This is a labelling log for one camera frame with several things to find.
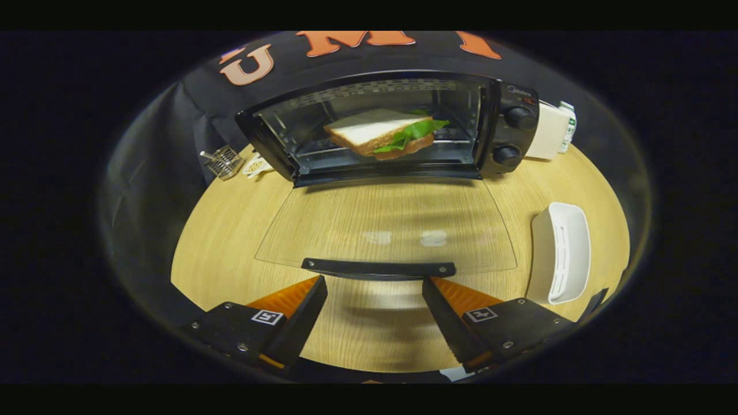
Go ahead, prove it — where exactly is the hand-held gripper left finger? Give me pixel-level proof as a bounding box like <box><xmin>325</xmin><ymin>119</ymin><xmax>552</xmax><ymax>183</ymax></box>
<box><xmin>183</xmin><ymin>275</ymin><xmax>328</xmax><ymax>372</ymax></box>

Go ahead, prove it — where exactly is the small white packet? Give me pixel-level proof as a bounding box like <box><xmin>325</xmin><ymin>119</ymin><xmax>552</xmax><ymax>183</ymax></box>
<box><xmin>242</xmin><ymin>153</ymin><xmax>274</xmax><ymax>178</ymax></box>

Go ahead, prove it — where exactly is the toast and lettuce sandwich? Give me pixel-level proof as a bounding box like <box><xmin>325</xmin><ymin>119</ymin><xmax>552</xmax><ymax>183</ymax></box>
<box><xmin>323</xmin><ymin>108</ymin><xmax>450</xmax><ymax>161</ymax></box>

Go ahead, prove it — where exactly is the white bottle green label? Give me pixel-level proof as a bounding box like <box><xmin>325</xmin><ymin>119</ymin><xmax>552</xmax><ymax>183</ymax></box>
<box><xmin>558</xmin><ymin>101</ymin><xmax>577</xmax><ymax>154</ymax></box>

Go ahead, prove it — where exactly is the white plastic tray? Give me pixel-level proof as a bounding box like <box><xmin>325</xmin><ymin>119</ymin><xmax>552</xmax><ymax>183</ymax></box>
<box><xmin>526</xmin><ymin>202</ymin><xmax>592</xmax><ymax>305</ymax></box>

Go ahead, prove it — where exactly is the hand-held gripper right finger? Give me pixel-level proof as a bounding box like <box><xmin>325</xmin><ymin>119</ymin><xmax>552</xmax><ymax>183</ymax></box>
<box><xmin>422</xmin><ymin>276</ymin><xmax>577</xmax><ymax>372</ymax></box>

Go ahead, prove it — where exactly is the black toaster oven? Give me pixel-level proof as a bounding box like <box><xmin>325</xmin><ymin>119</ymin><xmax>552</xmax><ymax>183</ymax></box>
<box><xmin>235</xmin><ymin>70</ymin><xmax>541</xmax><ymax>281</ymax></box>

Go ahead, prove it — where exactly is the white pop-up toaster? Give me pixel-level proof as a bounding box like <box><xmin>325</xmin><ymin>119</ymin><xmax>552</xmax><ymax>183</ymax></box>
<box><xmin>526</xmin><ymin>103</ymin><xmax>568</xmax><ymax>160</ymax></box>

